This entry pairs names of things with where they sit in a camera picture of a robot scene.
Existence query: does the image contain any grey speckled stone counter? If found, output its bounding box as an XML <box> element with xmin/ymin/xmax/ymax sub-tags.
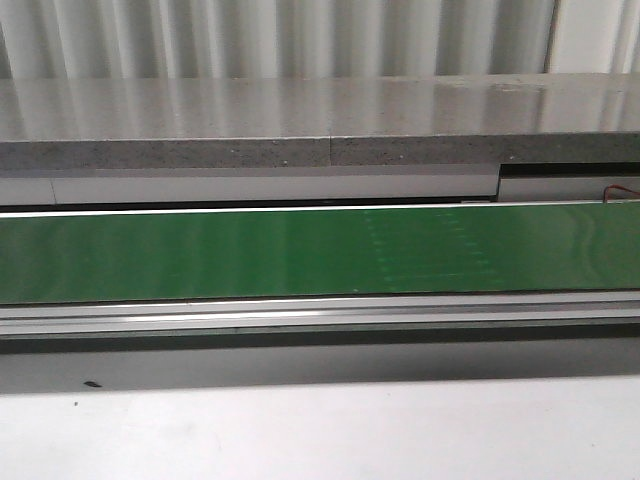
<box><xmin>1</xmin><ymin>74</ymin><xmax>639</xmax><ymax>171</ymax></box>

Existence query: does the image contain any green conveyor belt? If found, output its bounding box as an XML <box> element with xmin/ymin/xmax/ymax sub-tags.
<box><xmin>1</xmin><ymin>202</ymin><xmax>639</xmax><ymax>305</ymax></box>

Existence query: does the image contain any white pleated curtain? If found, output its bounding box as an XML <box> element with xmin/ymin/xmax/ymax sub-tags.
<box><xmin>1</xmin><ymin>1</ymin><xmax>639</xmax><ymax>79</ymax></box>

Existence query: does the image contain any aluminium conveyor frame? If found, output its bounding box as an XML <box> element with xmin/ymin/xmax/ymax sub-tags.
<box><xmin>1</xmin><ymin>205</ymin><xmax>639</xmax><ymax>353</ymax></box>

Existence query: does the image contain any red orange wire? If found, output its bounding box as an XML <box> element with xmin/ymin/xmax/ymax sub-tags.
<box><xmin>600</xmin><ymin>184</ymin><xmax>640</xmax><ymax>204</ymax></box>

